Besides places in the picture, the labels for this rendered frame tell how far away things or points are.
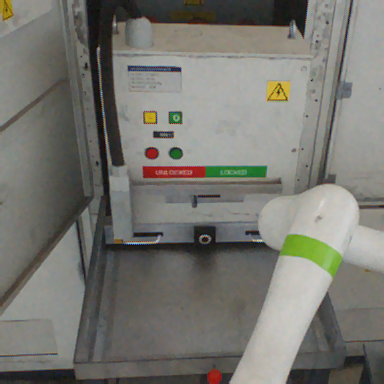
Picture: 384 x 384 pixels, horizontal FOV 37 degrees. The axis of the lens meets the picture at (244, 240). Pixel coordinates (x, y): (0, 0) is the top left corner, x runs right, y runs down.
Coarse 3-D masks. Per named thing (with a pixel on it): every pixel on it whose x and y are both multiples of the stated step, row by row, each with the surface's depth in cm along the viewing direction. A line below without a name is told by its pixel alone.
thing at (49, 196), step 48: (0, 0) 116; (48, 0) 134; (0, 48) 123; (48, 48) 143; (0, 96) 126; (48, 96) 143; (0, 144) 126; (48, 144) 151; (0, 192) 132; (48, 192) 155; (0, 240) 136; (48, 240) 160; (0, 288) 139
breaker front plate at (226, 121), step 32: (128, 64) 129; (160, 64) 130; (192, 64) 130; (224, 64) 131; (256, 64) 132; (288, 64) 133; (128, 96) 133; (160, 96) 134; (192, 96) 135; (224, 96) 136; (256, 96) 137; (128, 128) 138; (160, 128) 139; (192, 128) 140; (224, 128) 141; (256, 128) 142; (288, 128) 143; (128, 160) 143; (160, 160) 144; (192, 160) 145; (224, 160) 146; (256, 160) 147; (288, 160) 148; (288, 192) 154
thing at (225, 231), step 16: (144, 224) 155; (160, 224) 155; (176, 224) 156; (192, 224) 156; (208, 224) 157; (224, 224) 157; (240, 224) 158; (256, 224) 158; (112, 240) 156; (144, 240) 157; (160, 240) 158; (176, 240) 159; (192, 240) 159; (224, 240) 160; (240, 240) 161
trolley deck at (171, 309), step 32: (96, 224) 166; (96, 256) 155; (128, 256) 156; (160, 256) 157; (192, 256) 158; (224, 256) 159; (256, 256) 159; (128, 288) 146; (160, 288) 147; (192, 288) 147; (224, 288) 148; (256, 288) 149; (128, 320) 137; (160, 320) 137; (192, 320) 138; (224, 320) 139; (256, 320) 139; (128, 352) 129; (160, 352) 129; (192, 352) 130; (224, 352) 131; (320, 352) 132
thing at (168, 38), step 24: (120, 24) 143; (168, 24) 145; (192, 24) 146; (216, 24) 147; (120, 48) 129; (144, 48) 130; (168, 48) 131; (192, 48) 132; (216, 48) 133; (240, 48) 134; (264, 48) 135; (288, 48) 136
